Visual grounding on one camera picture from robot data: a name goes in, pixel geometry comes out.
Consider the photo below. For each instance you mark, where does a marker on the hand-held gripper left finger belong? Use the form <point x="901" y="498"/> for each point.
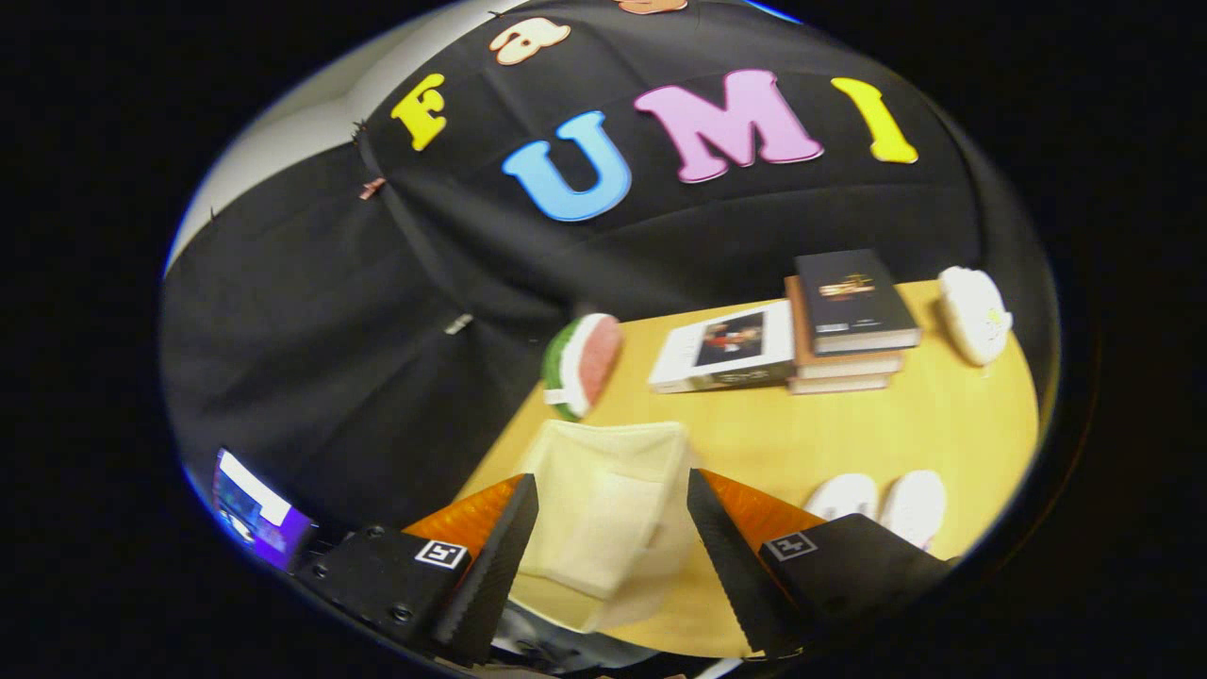
<point x="490" y="575"/>

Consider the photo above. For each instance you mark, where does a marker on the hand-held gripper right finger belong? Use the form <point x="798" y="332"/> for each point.
<point x="731" y="566"/>

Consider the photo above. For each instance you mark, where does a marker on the beige fabric storage box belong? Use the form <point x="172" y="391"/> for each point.
<point x="603" y="509"/>

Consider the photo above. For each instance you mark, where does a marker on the white canvas shoe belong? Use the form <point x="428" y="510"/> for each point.
<point x="842" y="495"/>
<point x="915" y="505"/>

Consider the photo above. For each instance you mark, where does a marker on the thin brown book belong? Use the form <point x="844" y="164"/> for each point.
<point x="839" y="384"/>

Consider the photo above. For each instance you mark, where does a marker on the white portrait cover book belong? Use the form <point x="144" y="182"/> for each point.
<point x="726" y="344"/>

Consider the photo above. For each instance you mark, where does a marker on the watermelon slice plush toy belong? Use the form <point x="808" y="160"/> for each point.
<point x="589" y="363"/>

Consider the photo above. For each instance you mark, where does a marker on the lit monitor screen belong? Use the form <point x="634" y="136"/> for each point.
<point x="259" y="519"/>

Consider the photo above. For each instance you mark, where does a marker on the silver clip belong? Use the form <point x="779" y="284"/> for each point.
<point x="459" y="323"/>

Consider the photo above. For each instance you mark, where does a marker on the black hardcover book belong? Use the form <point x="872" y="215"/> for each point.
<point x="853" y="292"/>

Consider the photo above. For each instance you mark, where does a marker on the white plush toy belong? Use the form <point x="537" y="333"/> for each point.
<point x="971" y="316"/>

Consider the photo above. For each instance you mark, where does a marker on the pink clip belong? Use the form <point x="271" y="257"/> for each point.
<point x="372" y="189"/>

